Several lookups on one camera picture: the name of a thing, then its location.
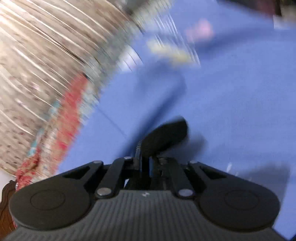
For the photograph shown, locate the black pants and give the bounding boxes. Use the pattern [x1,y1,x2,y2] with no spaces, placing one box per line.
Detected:
[135,118,188,172]

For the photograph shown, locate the red floral blanket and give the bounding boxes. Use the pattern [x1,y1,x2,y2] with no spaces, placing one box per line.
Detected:
[16,74,98,191]

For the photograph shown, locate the blue patterned bedsheet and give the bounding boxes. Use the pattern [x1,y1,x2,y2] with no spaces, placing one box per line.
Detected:
[58,1,295,238]

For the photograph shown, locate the dark wooden headboard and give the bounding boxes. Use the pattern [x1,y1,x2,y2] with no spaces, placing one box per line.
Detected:
[0,180,16,240]

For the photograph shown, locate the beige dotted curtain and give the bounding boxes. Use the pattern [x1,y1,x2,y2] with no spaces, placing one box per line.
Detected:
[1,1,171,175]

